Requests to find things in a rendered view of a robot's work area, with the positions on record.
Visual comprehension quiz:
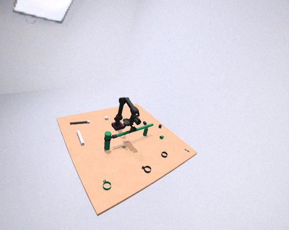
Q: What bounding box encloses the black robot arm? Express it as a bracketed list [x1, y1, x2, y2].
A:
[114, 97, 141, 127]

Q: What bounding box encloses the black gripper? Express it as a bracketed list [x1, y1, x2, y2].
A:
[123, 118, 137, 134]

